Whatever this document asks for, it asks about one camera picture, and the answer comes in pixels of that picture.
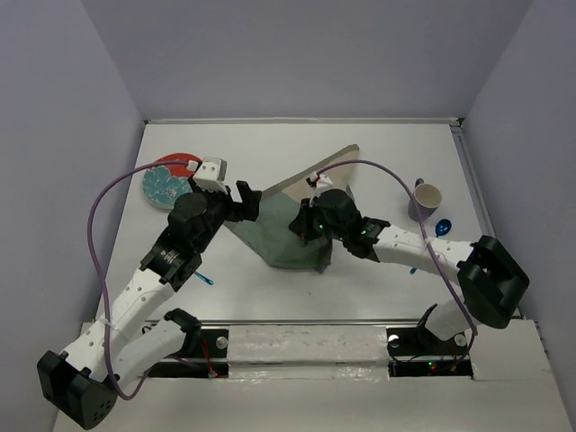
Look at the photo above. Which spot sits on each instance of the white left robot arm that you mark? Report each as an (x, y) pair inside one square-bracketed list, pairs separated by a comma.
[(85, 379)]

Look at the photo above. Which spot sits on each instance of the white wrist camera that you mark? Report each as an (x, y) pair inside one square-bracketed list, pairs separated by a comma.
[(319, 183), (210, 175)]

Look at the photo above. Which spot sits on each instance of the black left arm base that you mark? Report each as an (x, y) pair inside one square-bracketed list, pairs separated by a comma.
[(203, 357)]

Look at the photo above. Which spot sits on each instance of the blue metallic spoon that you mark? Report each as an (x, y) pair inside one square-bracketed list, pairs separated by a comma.
[(441, 228)]

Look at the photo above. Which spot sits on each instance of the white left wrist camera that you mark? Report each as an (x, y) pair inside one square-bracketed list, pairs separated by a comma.
[(210, 175)]

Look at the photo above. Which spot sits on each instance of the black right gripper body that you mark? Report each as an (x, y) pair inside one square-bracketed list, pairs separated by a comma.
[(314, 223)]

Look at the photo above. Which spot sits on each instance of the blue metallic fork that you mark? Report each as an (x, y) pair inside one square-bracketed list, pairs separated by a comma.
[(204, 278)]

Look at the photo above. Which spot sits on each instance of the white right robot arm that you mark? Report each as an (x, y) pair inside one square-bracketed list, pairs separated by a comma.
[(490, 280)]

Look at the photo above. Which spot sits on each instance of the red floral plate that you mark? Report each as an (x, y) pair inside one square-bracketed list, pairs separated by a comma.
[(163, 184)]

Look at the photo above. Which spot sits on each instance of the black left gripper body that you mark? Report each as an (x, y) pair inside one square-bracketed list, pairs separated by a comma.
[(220, 208)]

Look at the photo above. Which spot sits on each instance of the purple mug cream inside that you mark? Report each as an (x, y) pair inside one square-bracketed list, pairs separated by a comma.
[(426, 200)]

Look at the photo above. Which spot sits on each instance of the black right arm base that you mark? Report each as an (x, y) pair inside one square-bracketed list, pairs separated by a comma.
[(415, 352)]

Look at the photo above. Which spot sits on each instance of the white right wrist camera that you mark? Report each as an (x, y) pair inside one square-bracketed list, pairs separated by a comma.
[(319, 183)]

